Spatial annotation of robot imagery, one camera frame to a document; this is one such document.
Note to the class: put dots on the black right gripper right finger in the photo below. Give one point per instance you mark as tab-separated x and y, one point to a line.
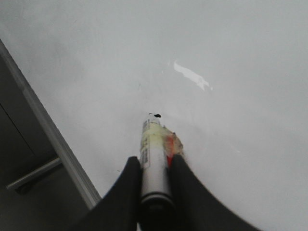
197	209

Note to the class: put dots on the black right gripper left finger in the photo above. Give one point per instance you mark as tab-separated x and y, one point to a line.
118	210

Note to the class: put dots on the white black whiteboard marker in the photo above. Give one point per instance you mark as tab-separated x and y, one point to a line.
158	147

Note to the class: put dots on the dark cabinet below whiteboard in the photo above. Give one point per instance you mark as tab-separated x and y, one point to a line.
52	201

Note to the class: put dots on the grey metal cabinet handle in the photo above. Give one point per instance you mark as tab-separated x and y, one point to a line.
34	174

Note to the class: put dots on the white whiteboard with metal frame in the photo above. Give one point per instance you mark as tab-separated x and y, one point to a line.
229	77

